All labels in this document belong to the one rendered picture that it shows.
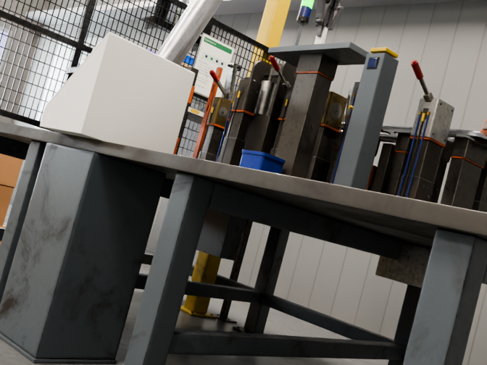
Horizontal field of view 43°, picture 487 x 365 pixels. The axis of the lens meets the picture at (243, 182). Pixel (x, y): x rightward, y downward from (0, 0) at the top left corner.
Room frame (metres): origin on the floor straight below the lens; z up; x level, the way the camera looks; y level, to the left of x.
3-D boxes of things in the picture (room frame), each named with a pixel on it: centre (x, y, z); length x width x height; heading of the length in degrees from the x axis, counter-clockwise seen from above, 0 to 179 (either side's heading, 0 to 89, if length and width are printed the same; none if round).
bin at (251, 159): (1.92, -0.04, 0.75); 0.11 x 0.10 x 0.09; 39
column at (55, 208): (2.10, 0.47, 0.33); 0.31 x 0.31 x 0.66; 46
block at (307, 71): (1.97, -0.13, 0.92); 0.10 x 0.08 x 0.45; 39
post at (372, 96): (1.77, -0.30, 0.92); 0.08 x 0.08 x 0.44; 39
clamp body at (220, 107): (2.61, 0.19, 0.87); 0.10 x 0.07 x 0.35; 129
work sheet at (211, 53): (3.21, 0.32, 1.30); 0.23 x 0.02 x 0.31; 129
